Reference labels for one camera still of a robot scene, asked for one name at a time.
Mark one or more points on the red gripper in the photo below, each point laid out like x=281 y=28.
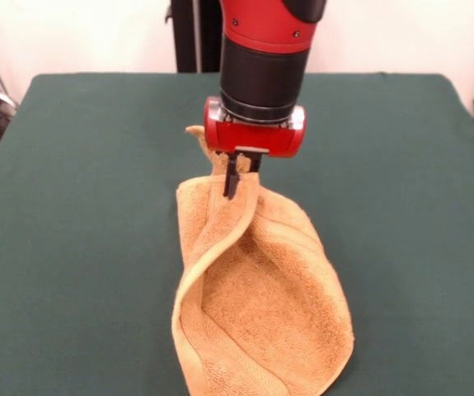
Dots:
x=253 y=138

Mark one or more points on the tan terry towel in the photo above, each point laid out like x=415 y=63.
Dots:
x=269 y=309

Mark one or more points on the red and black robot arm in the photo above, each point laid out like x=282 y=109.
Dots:
x=265 y=62

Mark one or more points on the dark green tablecloth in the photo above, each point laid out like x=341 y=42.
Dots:
x=55 y=330

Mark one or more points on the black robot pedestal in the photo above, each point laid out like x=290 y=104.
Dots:
x=187 y=37

